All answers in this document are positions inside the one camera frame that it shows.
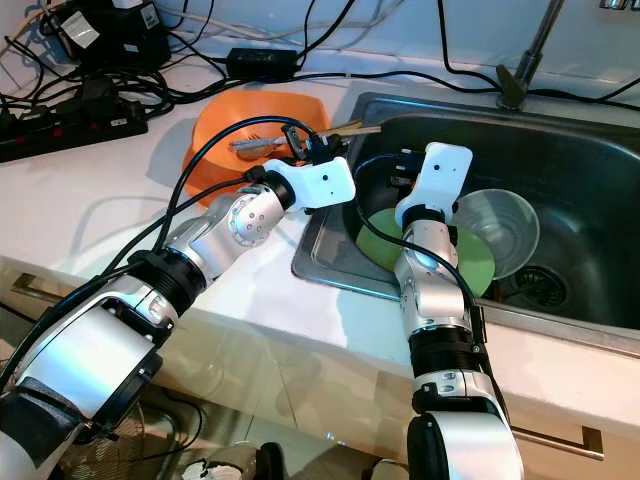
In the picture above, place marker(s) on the clear translucent bowl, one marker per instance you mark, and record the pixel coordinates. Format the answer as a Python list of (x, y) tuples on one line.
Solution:
[(505, 230)]

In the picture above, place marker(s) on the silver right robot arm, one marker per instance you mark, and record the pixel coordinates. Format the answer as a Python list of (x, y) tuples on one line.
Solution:
[(435, 290)]

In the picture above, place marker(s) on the stainless steel sink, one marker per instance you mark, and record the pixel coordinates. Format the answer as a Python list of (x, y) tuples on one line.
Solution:
[(560, 160)]

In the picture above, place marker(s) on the large black plug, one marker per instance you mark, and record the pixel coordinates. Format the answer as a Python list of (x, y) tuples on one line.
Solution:
[(98, 98)]

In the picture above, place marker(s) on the black power strip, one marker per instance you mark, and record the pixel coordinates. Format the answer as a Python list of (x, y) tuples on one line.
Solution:
[(80, 125)]

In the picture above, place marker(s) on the green plate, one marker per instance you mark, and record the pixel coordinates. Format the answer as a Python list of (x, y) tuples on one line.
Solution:
[(378, 240)]

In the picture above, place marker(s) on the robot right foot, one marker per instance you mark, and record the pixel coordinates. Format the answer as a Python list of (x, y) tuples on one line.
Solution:
[(388, 470)]

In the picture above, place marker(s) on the black power adapter brick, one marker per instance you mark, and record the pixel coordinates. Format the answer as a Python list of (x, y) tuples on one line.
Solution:
[(260, 63)]

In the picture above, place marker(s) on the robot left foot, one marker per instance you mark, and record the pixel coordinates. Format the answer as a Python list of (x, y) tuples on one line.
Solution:
[(240, 462)]

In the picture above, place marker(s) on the sink drain strainer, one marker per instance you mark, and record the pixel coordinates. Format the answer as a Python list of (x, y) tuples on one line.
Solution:
[(540, 290)]

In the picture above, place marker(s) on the black charger with white label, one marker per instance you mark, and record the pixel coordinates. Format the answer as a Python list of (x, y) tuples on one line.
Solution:
[(110, 40)]

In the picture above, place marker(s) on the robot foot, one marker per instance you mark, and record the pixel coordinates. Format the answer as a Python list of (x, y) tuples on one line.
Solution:
[(240, 462), (388, 470)]

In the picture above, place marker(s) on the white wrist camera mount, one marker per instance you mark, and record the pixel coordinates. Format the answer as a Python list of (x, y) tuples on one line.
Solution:
[(320, 182), (440, 170)]

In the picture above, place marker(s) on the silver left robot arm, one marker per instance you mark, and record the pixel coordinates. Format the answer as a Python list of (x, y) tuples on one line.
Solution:
[(100, 350)]

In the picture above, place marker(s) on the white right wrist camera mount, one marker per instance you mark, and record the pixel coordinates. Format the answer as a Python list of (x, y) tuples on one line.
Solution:
[(440, 170)]

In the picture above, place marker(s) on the orange plastic bowl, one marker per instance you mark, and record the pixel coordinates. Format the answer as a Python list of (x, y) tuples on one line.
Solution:
[(250, 112)]

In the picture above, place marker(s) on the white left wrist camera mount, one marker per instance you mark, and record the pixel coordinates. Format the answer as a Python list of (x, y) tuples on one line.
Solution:
[(320, 182)]

